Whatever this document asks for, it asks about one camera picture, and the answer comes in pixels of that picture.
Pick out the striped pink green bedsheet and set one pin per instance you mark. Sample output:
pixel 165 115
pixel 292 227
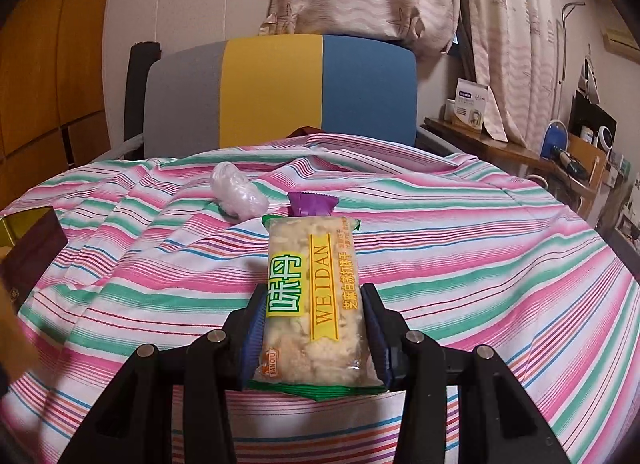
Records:
pixel 467 253

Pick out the dark red cloth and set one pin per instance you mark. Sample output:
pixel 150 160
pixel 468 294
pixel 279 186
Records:
pixel 305 131

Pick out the gold metal tin tray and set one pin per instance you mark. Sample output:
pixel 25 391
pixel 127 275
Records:
pixel 30 240

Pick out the yellow sponge block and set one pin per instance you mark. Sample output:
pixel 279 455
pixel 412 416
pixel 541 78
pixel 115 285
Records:
pixel 18 355

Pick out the blue round object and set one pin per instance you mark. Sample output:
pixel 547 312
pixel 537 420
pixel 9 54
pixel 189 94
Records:
pixel 555 138

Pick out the purple candy wrapper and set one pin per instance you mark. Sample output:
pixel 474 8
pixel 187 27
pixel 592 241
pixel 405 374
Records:
pixel 307 204

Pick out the orange wooden wardrobe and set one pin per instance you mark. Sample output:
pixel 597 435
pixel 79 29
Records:
pixel 52 101

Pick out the pink patterned curtain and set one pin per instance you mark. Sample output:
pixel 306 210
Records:
pixel 512 45

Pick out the white medicine box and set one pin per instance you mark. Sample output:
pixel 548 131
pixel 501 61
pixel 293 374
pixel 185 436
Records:
pixel 470 101

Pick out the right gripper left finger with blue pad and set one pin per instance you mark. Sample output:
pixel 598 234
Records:
pixel 131 422

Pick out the white plastic wrapped ball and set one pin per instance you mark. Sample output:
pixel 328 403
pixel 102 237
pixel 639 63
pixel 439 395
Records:
pixel 236 195

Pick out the black rolled mat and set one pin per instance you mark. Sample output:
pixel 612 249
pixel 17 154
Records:
pixel 141 57

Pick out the Weidan snack packet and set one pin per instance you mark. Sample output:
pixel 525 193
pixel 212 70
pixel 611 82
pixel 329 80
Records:
pixel 315 337

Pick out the grey yellow blue chair back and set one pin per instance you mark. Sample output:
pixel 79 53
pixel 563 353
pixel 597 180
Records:
pixel 254 90

